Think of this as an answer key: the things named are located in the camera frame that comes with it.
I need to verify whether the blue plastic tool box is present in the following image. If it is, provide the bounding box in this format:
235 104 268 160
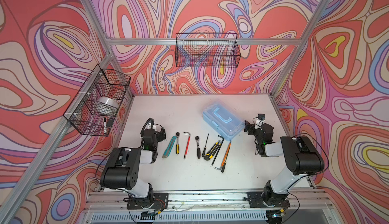
202 100 245 141

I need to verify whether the small black screwdriver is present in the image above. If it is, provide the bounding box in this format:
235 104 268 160
202 133 209 157

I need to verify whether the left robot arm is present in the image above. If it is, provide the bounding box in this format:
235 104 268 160
100 118 166 201

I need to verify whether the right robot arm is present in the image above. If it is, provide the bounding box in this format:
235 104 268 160
244 121 325 208

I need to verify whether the teal utility knife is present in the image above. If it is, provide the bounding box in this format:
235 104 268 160
162 135 177 159

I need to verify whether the red hex key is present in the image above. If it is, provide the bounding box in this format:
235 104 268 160
183 131 191 160

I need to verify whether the orange black screwdriver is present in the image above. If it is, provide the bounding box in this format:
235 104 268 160
221 142 232 173

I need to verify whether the silver tape roll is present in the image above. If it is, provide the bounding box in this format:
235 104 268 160
97 96 119 108

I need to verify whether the black hex key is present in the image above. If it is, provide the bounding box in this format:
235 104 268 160
211 135 224 166

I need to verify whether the yellow black utility knife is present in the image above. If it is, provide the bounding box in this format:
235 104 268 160
204 141 221 161

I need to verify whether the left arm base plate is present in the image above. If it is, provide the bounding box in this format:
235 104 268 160
123 192 169 211

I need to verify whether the left wire basket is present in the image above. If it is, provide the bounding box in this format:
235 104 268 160
63 65 131 137

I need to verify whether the wire basket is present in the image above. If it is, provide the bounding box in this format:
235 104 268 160
175 32 241 68
63 65 131 137

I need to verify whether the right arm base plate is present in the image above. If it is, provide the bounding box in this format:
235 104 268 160
246 191 290 209

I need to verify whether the aluminium front rail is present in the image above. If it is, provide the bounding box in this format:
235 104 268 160
78 189 341 224

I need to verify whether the back wire basket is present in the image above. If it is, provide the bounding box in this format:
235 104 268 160
175 32 241 68

